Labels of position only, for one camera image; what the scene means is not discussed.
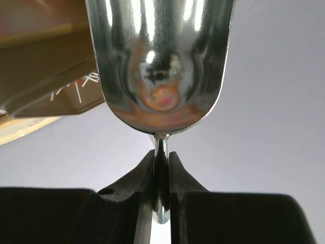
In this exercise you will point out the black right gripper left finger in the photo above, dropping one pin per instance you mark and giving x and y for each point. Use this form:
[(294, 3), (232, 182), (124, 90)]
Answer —
[(118, 213)]

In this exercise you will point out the silver metal scoop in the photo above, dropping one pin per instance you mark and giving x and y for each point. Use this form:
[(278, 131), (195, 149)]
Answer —
[(161, 66)]

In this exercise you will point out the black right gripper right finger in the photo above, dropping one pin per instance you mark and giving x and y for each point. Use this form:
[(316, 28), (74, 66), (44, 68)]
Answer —
[(201, 216)]

